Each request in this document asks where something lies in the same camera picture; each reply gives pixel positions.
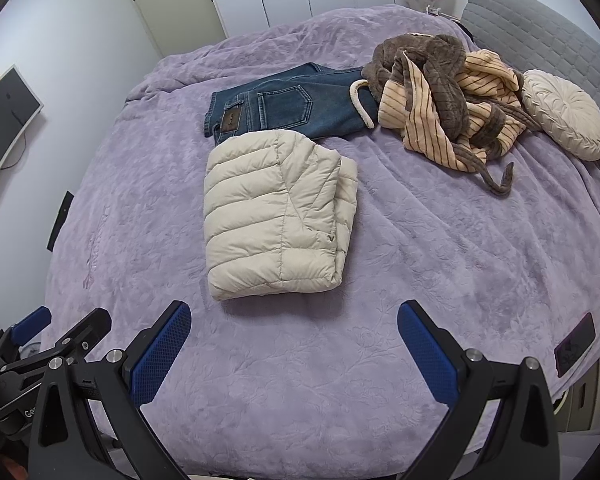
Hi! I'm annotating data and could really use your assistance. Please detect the purple plush blanket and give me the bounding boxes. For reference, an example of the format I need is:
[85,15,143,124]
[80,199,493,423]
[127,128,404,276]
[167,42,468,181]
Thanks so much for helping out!
[40,2,600,466]

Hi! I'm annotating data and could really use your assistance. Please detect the black monitor cable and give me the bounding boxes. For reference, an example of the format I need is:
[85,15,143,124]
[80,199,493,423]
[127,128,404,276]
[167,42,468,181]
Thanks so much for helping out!
[0,132,29,169]

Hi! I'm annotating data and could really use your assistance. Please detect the black flat rectangular object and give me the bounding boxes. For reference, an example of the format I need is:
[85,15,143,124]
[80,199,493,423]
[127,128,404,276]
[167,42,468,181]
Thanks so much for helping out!
[46,191,76,253]

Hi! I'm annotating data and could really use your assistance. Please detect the white framed monitor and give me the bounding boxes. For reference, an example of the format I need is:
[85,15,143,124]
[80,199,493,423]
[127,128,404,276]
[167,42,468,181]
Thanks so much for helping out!
[0,65,45,206]

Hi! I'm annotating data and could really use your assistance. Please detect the blue denim jeans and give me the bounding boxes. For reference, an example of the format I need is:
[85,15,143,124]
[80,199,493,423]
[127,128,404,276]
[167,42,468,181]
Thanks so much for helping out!
[203,62,381,147]

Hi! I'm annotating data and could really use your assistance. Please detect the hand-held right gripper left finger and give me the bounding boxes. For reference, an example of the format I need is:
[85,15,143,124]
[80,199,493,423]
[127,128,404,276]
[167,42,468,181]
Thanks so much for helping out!
[28,300,193,480]

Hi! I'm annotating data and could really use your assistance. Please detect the white door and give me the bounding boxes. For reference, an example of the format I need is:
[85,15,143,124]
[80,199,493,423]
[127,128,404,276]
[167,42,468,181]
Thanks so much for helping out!
[117,0,228,58]

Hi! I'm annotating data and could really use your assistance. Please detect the brown striped fleece robe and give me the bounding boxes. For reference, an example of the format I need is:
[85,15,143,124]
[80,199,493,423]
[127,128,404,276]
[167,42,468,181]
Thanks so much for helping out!
[362,33,543,200]

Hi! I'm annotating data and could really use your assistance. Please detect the round cream pleated cushion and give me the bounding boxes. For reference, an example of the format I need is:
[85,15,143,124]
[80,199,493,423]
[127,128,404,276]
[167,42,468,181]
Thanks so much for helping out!
[521,69,600,162]

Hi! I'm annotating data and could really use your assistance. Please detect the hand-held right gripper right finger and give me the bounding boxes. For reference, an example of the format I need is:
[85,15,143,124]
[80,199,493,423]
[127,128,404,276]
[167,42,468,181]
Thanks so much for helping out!
[396,300,561,480]

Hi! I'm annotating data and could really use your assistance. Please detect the cream quilted puffer jacket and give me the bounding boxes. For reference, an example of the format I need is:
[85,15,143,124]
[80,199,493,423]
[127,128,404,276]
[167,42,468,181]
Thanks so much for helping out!
[202,129,359,302]

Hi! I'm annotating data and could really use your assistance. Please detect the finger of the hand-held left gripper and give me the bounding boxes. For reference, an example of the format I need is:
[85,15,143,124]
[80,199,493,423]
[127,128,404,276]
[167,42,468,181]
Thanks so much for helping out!
[0,305,52,348]
[39,307,112,364]

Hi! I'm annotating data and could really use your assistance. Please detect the grey quilted headboard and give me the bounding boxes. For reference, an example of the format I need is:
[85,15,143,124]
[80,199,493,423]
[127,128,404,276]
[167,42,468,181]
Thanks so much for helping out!
[460,0,600,126]

